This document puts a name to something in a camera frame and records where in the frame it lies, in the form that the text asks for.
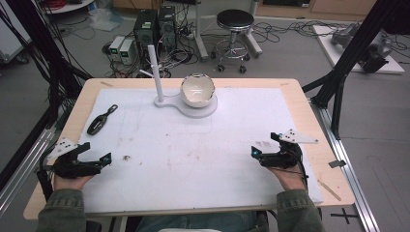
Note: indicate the black tape piece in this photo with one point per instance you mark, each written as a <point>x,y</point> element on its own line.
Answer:
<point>337,163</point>

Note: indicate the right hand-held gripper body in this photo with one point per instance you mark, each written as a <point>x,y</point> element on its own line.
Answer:
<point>286,158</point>

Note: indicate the wooden stick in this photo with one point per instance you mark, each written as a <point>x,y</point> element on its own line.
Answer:
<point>328,190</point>

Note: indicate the black frame strut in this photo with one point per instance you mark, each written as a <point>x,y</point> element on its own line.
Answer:
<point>351,54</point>
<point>42,48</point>

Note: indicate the white table leg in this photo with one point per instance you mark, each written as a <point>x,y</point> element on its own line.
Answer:
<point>199,35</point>
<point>253,42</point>

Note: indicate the round white table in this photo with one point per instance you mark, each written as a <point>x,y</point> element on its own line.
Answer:
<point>69,6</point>

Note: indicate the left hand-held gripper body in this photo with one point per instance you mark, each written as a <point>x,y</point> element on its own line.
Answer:
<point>80,168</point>

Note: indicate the aluminium rail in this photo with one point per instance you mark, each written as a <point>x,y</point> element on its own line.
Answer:
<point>22,170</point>
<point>351,180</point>

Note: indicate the white stand with post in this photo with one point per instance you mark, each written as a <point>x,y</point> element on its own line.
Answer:
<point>157,74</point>

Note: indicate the clear plastic bag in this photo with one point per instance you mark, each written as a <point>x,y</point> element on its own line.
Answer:
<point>104,19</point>

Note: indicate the white ceramic bowl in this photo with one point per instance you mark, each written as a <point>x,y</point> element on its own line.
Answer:
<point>197,92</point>

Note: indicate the white base board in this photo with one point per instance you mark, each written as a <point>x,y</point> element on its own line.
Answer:
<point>335,53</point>

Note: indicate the black round stool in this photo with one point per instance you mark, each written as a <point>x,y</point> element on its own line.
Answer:
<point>235,19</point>

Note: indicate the person's legs in jeans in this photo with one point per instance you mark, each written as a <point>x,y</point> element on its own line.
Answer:
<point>199,222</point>

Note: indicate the person's right hand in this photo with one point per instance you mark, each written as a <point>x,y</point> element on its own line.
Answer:
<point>291,179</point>

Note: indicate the black computer tower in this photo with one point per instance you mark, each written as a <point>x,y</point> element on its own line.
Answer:
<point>145,29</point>
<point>167,25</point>

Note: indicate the white power supply unit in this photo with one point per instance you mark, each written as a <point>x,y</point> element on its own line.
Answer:
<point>127,51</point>
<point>116,46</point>

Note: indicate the person's left hand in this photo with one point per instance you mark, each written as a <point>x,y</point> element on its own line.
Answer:
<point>67,183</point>

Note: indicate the black spoon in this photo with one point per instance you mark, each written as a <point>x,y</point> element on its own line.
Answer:
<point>98,124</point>

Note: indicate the white foam mat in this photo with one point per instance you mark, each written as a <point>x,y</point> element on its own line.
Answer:
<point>193,161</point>

